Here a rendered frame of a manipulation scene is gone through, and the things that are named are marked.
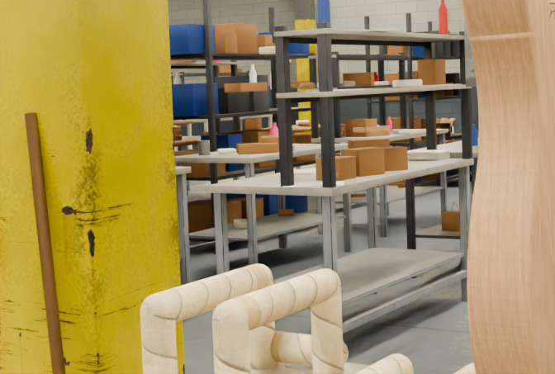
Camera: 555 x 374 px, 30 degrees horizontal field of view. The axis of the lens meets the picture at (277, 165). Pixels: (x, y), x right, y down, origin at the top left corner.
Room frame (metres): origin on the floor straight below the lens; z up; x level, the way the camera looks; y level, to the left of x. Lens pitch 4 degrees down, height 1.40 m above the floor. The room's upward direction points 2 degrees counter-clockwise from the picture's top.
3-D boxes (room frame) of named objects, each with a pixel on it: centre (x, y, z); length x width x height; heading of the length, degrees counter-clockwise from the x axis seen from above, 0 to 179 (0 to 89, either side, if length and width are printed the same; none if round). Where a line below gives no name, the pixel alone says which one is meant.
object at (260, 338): (1.08, 0.03, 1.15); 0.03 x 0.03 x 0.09
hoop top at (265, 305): (0.97, 0.00, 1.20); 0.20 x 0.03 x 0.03; 147
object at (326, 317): (1.04, -0.04, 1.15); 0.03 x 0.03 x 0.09
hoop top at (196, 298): (1.01, 0.07, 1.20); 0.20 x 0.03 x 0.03; 147
